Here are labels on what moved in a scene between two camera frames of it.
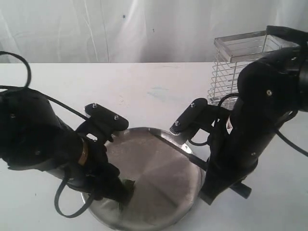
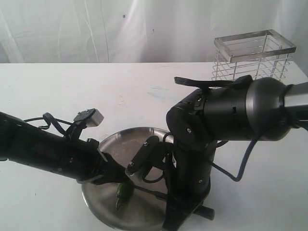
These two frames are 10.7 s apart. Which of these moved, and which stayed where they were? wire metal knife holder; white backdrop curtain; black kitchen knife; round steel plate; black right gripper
Moved: black kitchen knife; black right gripper
Stayed: wire metal knife holder; white backdrop curtain; round steel plate
